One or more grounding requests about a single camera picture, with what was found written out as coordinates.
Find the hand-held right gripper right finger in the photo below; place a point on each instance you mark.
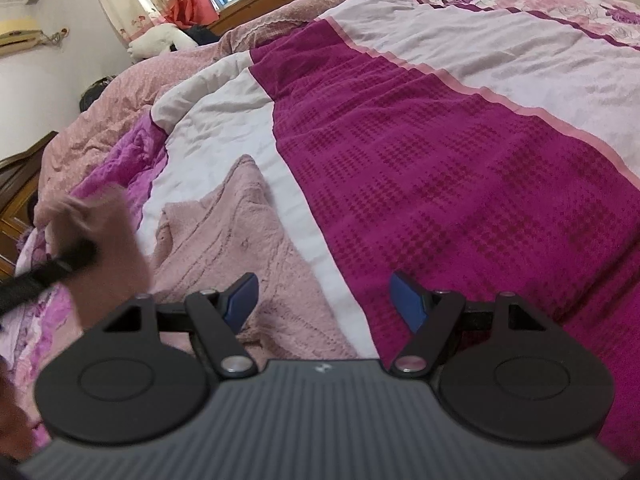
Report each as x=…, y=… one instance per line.
x=406, y=305

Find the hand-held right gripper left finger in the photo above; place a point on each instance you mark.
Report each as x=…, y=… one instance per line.
x=242, y=302

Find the pink knit sweater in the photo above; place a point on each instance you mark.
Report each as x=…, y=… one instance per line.
x=240, y=240

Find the person's left hand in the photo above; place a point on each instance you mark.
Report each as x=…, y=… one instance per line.
x=112, y=240

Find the wooden headboard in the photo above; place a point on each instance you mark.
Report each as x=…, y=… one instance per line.
x=17, y=195

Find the magenta and white patchwork bedspread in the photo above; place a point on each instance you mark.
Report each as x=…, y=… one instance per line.
x=425, y=160

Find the dark round object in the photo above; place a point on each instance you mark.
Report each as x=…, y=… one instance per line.
x=97, y=92

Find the pink quilt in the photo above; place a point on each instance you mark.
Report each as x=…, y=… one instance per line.
x=125, y=90

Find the white plush toy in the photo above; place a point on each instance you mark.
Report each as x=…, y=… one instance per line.
x=160, y=40

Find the dark cloth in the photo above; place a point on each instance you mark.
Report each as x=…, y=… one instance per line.
x=205, y=35

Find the red cloth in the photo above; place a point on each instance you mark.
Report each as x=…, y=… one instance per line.
x=192, y=10

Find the wall air conditioner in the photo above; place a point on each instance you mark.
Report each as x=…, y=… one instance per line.
x=17, y=35

